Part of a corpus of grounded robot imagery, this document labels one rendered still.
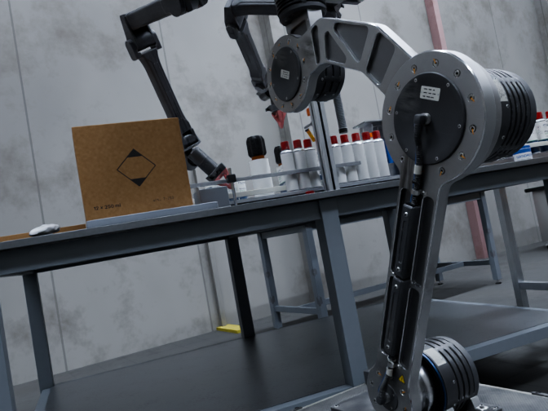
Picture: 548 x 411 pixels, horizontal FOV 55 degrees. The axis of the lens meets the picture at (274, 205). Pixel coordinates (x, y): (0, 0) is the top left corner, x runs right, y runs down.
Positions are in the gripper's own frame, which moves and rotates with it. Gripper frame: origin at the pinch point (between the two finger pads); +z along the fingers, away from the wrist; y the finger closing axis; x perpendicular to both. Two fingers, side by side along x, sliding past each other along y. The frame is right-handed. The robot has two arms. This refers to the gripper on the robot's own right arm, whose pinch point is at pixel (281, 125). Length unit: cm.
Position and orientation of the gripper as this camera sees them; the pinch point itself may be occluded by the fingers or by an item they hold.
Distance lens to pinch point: 234.0
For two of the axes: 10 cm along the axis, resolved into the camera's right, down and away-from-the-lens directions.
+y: -9.1, 1.5, -3.9
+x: 3.7, -1.0, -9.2
